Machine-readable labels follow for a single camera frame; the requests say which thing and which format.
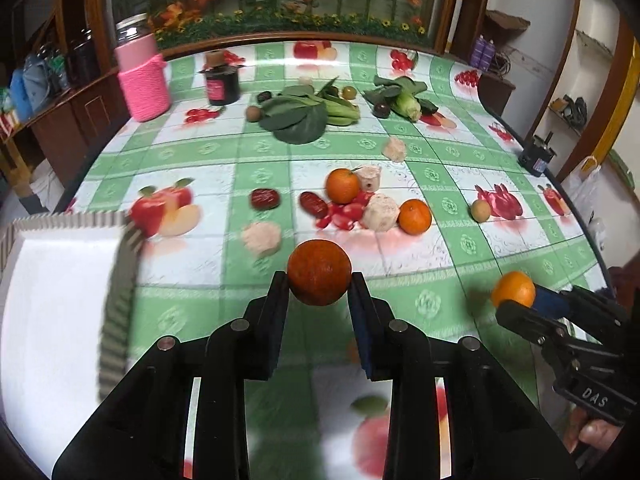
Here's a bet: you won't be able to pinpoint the dark plum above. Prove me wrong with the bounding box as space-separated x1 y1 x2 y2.
256 91 272 103

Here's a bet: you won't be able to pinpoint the black jar pink label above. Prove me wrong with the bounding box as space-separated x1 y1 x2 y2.
201 50 241 106

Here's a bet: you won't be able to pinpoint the orange tangerine with stem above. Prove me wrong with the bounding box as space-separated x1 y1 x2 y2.
324 168 361 205

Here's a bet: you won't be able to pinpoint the white tray striped rim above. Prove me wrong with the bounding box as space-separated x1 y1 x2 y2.
1 211 143 476

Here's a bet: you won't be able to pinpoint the green bok choy left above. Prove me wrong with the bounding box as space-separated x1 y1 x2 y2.
258 79 361 145

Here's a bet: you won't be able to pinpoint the brown kiwi fruit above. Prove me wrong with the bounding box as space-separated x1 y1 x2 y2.
245 105 262 122

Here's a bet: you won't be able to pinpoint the pink knit covered jar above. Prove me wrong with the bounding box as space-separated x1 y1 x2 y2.
114 13 171 122

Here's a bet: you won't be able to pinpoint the green bok choy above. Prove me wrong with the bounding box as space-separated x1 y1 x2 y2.
258 79 361 145
363 76 438 122

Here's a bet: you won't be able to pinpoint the black device table edge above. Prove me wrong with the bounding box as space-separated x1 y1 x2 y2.
518 131 555 177

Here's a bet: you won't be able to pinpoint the green grape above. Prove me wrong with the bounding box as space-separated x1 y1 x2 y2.
342 86 357 101

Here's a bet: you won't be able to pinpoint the bright orange tangerine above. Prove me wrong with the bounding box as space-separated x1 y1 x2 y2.
490 271 536 308

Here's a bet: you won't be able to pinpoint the green bok choy right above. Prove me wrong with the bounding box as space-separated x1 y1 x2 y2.
363 76 438 122

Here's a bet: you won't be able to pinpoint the purple bottles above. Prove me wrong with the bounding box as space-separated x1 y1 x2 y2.
469 36 496 73

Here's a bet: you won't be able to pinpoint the wooden cabinet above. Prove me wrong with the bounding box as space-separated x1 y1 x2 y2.
1 70 130 190

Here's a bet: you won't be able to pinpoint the dark orange tangerine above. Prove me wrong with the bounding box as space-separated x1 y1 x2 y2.
286 240 352 307

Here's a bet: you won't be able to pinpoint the red date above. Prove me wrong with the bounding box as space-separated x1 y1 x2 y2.
298 191 329 219
250 188 281 211

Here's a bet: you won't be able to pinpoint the person's right hand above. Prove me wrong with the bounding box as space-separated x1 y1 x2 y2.
563 408 622 452

